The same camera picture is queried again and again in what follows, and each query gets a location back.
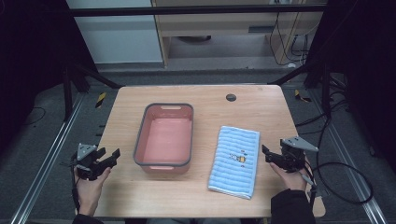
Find person's left hand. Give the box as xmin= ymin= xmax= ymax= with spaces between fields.
xmin=74 ymin=166 xmax=112 ymax=217

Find black floor cables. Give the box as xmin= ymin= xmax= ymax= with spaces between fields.
xmin=294 ymin=73 xmax=354 ymax=136

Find yellow black floor tape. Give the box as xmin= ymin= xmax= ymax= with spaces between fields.
xmin=293 ymin=89 xmax=313 ymax=104
xmin=94 ymin=91 xmax=107 ymax=109

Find black floor cable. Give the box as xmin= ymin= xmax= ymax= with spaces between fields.
xmin=22 ymin=105 xmax=47 ymax=127

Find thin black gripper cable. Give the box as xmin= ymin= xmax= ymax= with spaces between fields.
xmin=71 ymin=166 xmax=81 ymax=215

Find hanging black cables bundle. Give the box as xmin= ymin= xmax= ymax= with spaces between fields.
xmin=268 ymin=11 xmax=313 ymax=67

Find light wooden desk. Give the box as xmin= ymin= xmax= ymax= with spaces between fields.
xmin=150 ymin=0 xmax=329 ymax=68

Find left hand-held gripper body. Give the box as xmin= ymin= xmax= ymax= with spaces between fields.
xmin=72 ymin=143 xmax=108 ymax=182

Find black metal stand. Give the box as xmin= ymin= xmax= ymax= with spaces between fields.
xmin=61 ymin=61 xmax=125 ymax=123
xmin=266 ymin=58 xmax=333 ymax=119

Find pink basin with grey rim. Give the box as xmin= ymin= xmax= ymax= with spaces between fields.
xmin=133 ymin=103 xmax=195 ymax=175

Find black horizontal frame bar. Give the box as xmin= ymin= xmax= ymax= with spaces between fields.
xmin=68 ymin=4 xmax=327 ymax=18

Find person's right hand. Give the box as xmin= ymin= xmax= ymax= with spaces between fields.
xmin=269 ymin=161 xmax=310 ymax=191

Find black looped gripper cable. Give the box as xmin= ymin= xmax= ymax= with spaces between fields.
xmin=306 ymin=161 xmax=375 ymax=206

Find white cabinet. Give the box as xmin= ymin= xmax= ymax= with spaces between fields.
xmin=65 ymin=0 xmax=164 ymax=65

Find metal floor rail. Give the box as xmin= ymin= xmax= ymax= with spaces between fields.
xmin=9 ymin=92 xmax=86 ymax=224
xmin=307 ymin=89 xmax=388 ymax=224

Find blue striped towel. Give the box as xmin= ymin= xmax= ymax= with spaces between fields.
xmin=207 ymin=125 xmax=261 ymax=201

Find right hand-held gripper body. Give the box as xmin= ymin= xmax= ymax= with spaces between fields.
xmin=273 ymin=135 xmax=319 ymax=174

